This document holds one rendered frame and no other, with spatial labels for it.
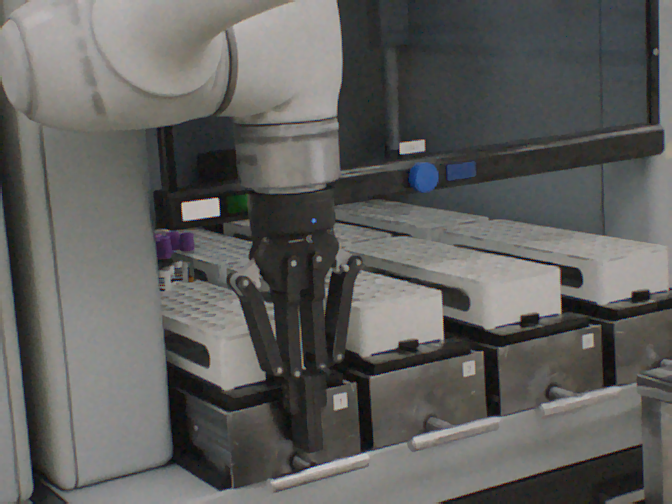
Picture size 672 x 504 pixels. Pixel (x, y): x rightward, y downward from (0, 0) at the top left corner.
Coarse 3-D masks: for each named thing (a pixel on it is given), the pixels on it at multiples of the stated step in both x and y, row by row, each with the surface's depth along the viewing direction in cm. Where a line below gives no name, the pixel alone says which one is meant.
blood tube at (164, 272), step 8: (160, 240) 140; (168, 240) 140; (160, 248) 139; (168, 248) 140; (160, 256) 139; (168, 256) 140; (160, 264) 140; (168, 264) 140; (160, 272) 140; (168, 272) 140; (160, 280) 140; (168, 280) 140; (160, 288) 140; (168, 288) 140
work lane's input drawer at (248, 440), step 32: (192, 384) 123; (256, 384) 120; (352, 384) 121; (192, 416) 122; (224, 416) 116; (256, 416) 117; (288, 416) 118; (352, 416) 122; (224, 448) 117; (256, 448) 117; (288, 448) 119; (352, 448) 122; (256, 480) 117; (288, 480) 114
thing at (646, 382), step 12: (648, 372) 115; (660, 372) 115; (636, 384) 115; (648, 384) 114; (660, 384) 113; (648, 396) 114; (660, 396) 113; (648, 408) 115; (660, 408) 114; (648, 420) 115; (660, 420) 114; (648, 432) 115; (660, 432) 114; (648, 444) 116; (660, 444) 114; (648, 456) 116; (660, 456) 115; (648, 468) 116; (660, 468) 115; (648, 480) 116; (660, 480) 115; (648, 492) 117; (660, 492) 115
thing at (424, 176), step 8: (416, 168) 129; (424, 168) 130; (432, 168) 130; (416, 176) 129; (424, 176) 130; (432, 176) 130; (416, 184) 130; (424, 184) 130; (432, 184) 130; (424, 192) 130
